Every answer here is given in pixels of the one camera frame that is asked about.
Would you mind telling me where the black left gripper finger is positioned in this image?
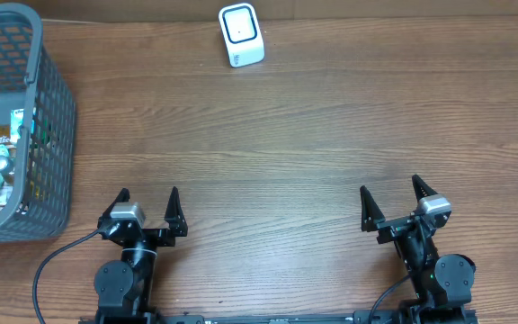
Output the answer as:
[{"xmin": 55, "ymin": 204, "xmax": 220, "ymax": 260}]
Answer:
[
  {"xmin": 103, "ymin": 188, "xmax": 130, "ymax": 218},
  {"xmin": 165, "ymin": 186, "xmax": 188, "ymax": 237}
]

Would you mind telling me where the teal Kleenex tissue pack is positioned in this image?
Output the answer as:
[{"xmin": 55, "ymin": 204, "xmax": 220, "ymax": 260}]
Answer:
[{"xmin": 10, "ymin": 107, "xmax": 37, "ymax": 146}]

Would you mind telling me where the yellow oil bottle silver cap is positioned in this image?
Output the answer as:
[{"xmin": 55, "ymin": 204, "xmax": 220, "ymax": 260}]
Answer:
[{"xmin": 0, "ymin": 155, "xmax": 14, "ymax": 185}]

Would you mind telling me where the grey plastic shopping basket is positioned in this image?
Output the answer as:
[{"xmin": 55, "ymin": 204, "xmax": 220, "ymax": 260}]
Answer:
[{"xmin": 0, "ymin": 3, "xmax": 77, "ymax": 243}]

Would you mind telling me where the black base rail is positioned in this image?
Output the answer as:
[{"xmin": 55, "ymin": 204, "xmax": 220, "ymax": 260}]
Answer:
[{"xmin": 78, "ymin": 310, "xmax": 479, "ymax": 324}]

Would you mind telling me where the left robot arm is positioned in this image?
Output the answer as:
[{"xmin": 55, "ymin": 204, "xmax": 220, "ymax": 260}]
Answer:
[{"xmin": 94, "ymin": 188, "xmax": 188, "ymax": 323}]

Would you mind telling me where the white barcode scanner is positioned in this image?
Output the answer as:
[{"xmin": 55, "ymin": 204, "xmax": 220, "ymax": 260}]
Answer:
[{"xmin": 218, "ymin": 3, "xmax": 265, "ymax": 68}]

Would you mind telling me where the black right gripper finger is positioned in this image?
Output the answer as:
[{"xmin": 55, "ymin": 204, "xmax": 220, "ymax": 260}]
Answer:
[
  {"xmin": 412, "ymin": 175, "xmax": 437, "ymax": 202},
  {"xmin": 360, "ymin": 185, "xmax": 385, "ymax": 232}
]

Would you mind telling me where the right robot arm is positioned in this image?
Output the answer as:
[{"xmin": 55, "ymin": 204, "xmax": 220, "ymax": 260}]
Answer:
[{"xmin": 360, "ymin": 175, "xmax": 478, "ymax": 323}]

